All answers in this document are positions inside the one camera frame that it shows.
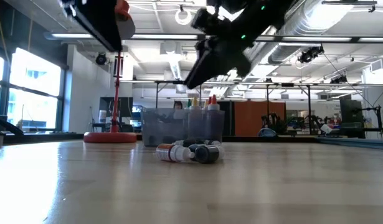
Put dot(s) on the person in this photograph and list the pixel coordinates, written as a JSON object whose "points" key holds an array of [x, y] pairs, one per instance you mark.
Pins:
{"points": [[177, 105]]}

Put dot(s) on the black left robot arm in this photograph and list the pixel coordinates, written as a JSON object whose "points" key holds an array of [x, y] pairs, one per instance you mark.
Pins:
{"points": [[97, 21]]}

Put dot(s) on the black small dropper bottle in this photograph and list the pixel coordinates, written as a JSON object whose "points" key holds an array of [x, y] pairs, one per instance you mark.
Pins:
{"points": [[208, 154], [183, 142]]}

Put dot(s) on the yellow-tipped food coloring bottle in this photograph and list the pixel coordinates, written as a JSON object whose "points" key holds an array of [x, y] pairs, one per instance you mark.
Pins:
{"points": [[206, 104], [195, 121]]}

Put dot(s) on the green-tipped food coloring bottle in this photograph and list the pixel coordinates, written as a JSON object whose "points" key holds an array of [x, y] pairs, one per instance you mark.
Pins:
{"points": [[188, 104]]}

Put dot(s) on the red-tipped food coloring bottle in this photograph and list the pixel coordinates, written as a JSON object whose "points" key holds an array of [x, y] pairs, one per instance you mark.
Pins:
{"points": [[210, 101]]}

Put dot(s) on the blue grey dome object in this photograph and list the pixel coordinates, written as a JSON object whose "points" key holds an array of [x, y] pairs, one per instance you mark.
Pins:
{"points": [[267, 133]]}

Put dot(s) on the red desk lamp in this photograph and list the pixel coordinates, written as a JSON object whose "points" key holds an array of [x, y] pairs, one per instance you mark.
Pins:
{"points": [[110, 137]]}

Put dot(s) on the black monitor on stand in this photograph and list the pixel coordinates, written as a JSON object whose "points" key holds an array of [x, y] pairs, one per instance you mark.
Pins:
{"points": [[350, 115]]}

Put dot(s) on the orange small dropper bottle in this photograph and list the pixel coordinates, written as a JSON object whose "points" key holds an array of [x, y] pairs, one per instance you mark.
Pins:
{"points": [[172, 153]]}

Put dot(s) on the orange room partition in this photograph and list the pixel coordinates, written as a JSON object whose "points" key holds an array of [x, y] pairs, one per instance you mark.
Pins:
{"points": [[250, 118]]}

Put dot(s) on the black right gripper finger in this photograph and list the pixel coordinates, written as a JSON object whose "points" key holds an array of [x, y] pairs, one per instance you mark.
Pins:
{"points": [[203, 70]]}

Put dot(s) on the dark teal small dropper bottle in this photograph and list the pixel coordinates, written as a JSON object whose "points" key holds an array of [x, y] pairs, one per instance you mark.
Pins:
{"points": [[192, 147]]}

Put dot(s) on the black round wall fan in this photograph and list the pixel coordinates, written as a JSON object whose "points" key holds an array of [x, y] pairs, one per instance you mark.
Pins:
{"points": [[101, 59]]}

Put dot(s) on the orange-tipped food coloring bottle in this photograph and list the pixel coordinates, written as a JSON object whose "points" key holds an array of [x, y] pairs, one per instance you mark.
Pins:
{"points": [[214, 121]]}

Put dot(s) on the black benchtop robot arms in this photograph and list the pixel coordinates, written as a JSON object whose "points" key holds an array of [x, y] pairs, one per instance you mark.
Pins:
{"points": [[300, 123]]}

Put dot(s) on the long ceiling light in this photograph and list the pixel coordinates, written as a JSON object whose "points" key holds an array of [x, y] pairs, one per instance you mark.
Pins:
{"points": [[375, 40], [315, 39], [85, 36]]}

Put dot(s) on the black metal station frame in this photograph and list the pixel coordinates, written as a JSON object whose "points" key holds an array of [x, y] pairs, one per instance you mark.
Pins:
{"points": [[267, 102]]}

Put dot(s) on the grey translucent plastic bin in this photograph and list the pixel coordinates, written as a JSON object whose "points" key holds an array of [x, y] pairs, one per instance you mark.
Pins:
{"points": [[163, 127]]}

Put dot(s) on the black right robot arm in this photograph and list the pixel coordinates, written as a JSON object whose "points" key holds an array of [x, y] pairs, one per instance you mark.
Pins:
{"points": [[272, 9]]}

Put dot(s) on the large window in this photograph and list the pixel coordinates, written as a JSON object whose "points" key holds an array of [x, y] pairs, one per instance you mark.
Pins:
{"points": [[32, 87]]}

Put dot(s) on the black ceiling camera rig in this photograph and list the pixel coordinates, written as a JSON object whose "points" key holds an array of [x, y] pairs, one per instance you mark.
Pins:
{"points": [[309, 54], [338, 79]]}

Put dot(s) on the white paper tag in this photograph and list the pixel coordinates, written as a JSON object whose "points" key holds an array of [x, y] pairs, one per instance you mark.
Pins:
{"points": [[326, 128]]}

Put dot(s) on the silver ventilation duct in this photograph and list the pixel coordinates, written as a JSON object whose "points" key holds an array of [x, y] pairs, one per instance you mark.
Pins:
{"points": [[303, 28]]}

